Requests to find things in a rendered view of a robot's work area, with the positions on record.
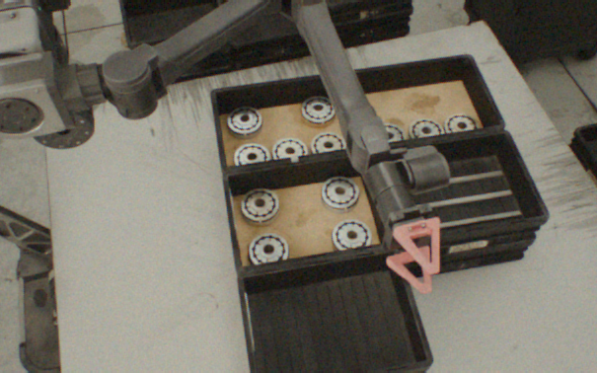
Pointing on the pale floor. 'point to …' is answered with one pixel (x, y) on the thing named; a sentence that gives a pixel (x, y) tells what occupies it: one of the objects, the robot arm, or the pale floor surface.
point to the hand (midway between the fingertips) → (428, 278)
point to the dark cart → (551, 26)
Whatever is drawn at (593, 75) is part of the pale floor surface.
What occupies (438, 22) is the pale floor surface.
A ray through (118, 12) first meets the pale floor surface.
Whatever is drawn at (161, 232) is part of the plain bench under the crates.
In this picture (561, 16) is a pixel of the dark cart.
